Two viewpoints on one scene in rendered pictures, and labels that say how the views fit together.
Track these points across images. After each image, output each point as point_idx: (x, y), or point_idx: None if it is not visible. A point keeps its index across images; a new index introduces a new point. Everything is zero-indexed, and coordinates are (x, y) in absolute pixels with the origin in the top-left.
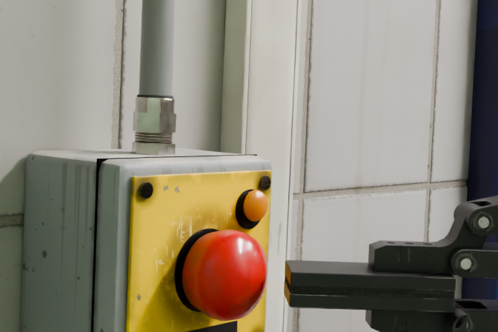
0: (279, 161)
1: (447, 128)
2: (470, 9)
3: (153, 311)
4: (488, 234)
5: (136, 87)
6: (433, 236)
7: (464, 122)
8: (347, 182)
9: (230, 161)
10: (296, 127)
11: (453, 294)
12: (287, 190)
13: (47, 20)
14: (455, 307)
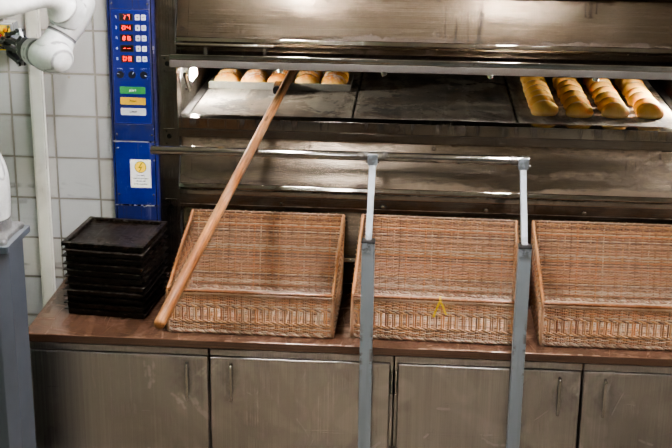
0: (34, 23)
1: (98, 18)
2: None
3: None
4: (5, 36)
5: None
6: (96, 42)
7: (105, 17)
8: None
9: (2, 23)
10: (46, 17)
11: (3, 43)
12: (37, 28)
13: None
14: (6, 45)
